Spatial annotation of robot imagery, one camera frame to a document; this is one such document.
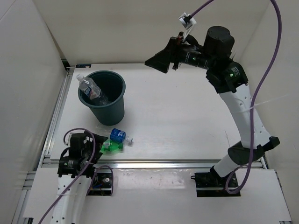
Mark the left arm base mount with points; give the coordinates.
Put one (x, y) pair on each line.
(102, 182)

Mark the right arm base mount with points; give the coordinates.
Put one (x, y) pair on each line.
(208, 186)

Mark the green plastic bottle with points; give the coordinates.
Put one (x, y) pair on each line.
(111, 147)

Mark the dark green plastic bin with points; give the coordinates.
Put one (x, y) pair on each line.
(113, 86)

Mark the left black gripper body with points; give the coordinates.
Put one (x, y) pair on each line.
(88, 151)

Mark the clear bottle with red-blue label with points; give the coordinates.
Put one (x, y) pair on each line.
(92, 91)

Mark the clear bottle with blue label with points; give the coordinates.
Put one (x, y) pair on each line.
(120, 136)

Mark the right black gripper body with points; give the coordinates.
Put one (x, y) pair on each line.
(185, 53)

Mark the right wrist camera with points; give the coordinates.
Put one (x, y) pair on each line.
(187, 21)

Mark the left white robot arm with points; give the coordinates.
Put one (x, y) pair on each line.
(76, 173)

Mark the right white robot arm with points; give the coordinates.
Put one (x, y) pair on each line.
(231, 83)

